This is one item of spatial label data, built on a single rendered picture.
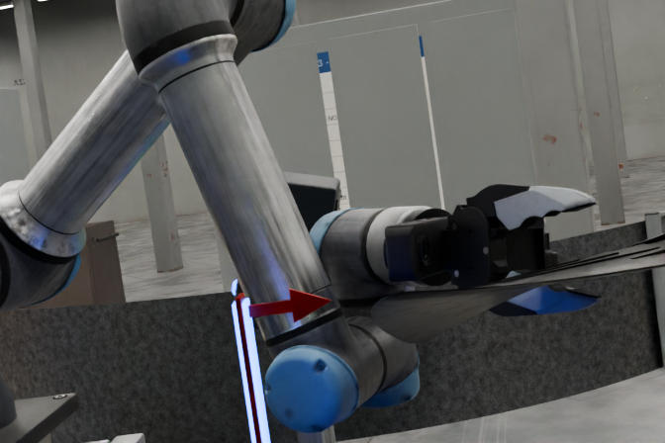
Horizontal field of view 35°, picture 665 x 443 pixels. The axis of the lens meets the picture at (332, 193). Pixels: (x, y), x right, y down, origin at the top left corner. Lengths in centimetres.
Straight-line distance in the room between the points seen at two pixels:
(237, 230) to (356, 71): 606
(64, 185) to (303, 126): 593
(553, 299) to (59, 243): 61
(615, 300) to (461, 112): 410
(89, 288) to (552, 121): 372
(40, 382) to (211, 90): 206
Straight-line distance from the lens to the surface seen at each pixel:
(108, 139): 113
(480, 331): 262
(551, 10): 503
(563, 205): 80
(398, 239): 83
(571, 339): 274
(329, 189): 129
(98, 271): 751
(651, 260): 69
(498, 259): 86
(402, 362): 102
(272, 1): 107
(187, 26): 92
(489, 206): 86
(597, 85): 1081
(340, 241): 101
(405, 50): 688
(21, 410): 123
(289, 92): 709
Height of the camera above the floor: 129
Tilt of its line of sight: 3 degrees down
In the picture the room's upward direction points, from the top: 8 degrees counter-clockwise
